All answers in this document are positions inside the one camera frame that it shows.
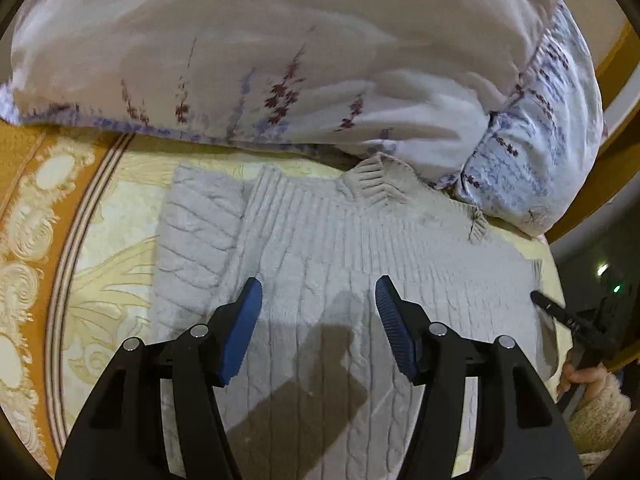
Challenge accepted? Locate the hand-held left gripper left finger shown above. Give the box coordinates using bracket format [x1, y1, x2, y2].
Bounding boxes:
[55, 277, 264, 480]

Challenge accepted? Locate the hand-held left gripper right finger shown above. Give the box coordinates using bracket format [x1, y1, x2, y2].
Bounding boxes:
[374, 274, 586, 480]

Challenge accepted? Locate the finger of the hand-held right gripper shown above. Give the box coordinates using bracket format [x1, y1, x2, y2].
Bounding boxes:
[530, 289, 596, 347]

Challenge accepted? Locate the beige cable-knit sweater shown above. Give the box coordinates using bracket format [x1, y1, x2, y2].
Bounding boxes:
[150, 152, 557, 480]

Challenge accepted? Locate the person's right forearm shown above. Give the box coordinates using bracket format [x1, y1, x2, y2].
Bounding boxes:
[565, 372, 640, 467]

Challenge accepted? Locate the person's right hand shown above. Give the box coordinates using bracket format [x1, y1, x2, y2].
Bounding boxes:
[556, 361, 609, 397]

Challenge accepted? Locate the blue lavender print pillow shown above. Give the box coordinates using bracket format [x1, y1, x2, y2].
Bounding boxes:
[434, 0, 609, 237]

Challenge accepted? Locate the yellow patterned bed blanket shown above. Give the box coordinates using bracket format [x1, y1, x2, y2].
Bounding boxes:
[0, 120, 573, 480]

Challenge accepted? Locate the white pillow with purple flowers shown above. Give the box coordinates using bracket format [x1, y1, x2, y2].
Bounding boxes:
[0, 0, 566, 186]

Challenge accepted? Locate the wooden bed frame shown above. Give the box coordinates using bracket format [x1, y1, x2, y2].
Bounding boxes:
[545, 25, 640, 247]

